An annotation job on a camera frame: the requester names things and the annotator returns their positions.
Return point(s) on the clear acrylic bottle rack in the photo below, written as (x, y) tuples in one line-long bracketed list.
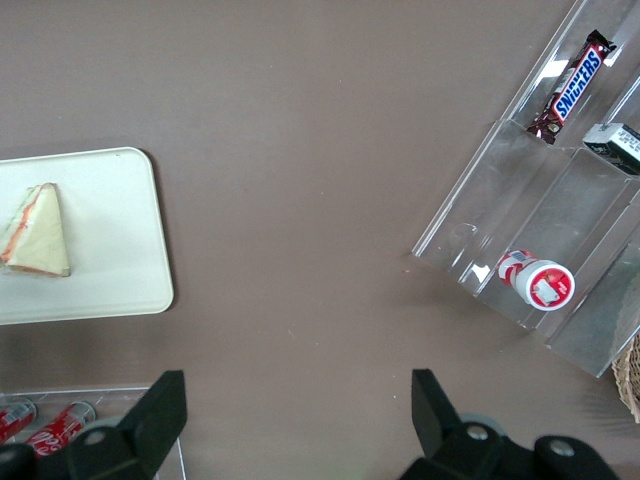
[(115, 392)]

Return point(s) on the triangular sandwich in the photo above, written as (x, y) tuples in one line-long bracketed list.
[(42, 240)]

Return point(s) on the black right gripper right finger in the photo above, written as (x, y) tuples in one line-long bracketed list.
[(435, 420)]

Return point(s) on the light woven straw basket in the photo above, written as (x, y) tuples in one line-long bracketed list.
[(631, 380)]

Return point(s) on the Snickers chocolate bar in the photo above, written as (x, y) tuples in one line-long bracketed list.
[(575, 85)]

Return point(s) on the white rectangular tray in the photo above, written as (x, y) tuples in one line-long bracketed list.
[(115, 225)]

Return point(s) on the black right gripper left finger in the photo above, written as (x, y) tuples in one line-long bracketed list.
[(150, 420)]

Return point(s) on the small black white box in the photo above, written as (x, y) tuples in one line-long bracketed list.
[(617, 145)]

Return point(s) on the red white yogurt cup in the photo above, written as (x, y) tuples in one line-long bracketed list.
[(540, 280)]

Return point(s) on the clear acrylic tiered display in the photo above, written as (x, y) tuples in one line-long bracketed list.
[(530, 200)]

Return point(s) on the red Coca-Cola bottle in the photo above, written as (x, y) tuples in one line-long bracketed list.
[(57, 432), (12, 422)]

